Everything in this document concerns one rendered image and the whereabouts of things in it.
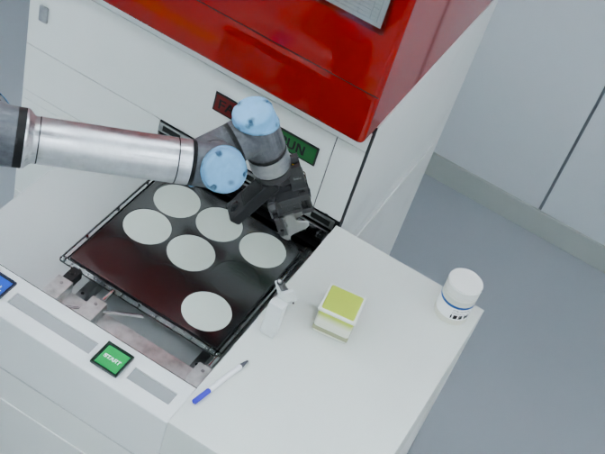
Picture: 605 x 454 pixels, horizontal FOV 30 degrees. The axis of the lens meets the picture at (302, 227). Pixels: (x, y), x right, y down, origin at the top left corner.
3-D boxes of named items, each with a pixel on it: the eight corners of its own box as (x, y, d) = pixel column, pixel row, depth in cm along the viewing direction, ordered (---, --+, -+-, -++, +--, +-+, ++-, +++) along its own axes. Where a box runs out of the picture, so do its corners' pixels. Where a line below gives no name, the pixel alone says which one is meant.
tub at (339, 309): (322, 304, 218) (330, 281, 213) (357, 320, 217) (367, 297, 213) (309, 330, 213) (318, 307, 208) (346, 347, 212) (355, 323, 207)
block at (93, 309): (91, 304, 216) (93, 294, 214) (105, 313, 215) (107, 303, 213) (65, 329, 210) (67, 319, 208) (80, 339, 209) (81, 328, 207)
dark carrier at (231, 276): (168, 171, 244) (168, 168, 244) (302, 249, 237) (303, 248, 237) (69, 258, 220) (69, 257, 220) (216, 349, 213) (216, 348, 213)
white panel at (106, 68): (28, 90, 263) (41, -58, 235) (326, 265, 246) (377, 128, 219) (20, 96, 261) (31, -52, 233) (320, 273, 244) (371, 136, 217)
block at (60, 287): (58, 283, 217) (58, 273, 215) (72, 292, 217) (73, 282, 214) (31, 307, 212) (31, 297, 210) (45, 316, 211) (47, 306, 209)
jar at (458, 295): (441, 293, 228) (456, 261, 221) (472, 311, 226) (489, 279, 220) (428, 313, 223) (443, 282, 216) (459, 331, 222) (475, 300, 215)
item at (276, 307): (272, 311, 214) (288, 265, 205) (289, 322, 213) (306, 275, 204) (256, 331, 209) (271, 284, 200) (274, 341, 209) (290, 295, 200)
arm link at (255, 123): (219, 106, 196) (262, 85, 197) (234, 148, 204) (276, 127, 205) (236, 133, 191) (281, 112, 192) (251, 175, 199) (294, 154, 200)
